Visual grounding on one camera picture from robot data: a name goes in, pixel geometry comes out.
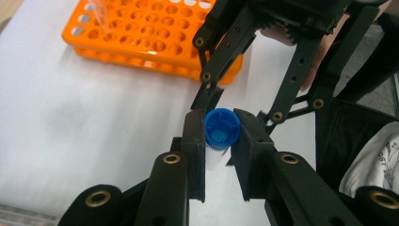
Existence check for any orange plastic tube rack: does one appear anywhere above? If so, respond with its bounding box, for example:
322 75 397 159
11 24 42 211
60 0 244 86

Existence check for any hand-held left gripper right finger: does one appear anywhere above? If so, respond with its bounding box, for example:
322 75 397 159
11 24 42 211
231 108 278 202

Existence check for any white printed cloth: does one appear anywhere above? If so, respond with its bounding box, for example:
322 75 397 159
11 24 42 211
338 121 399 199

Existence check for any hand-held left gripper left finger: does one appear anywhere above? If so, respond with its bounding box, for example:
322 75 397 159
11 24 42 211
181 107 207 203

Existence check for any blue tube cap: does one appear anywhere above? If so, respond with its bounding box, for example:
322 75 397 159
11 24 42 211
203 107 242 150

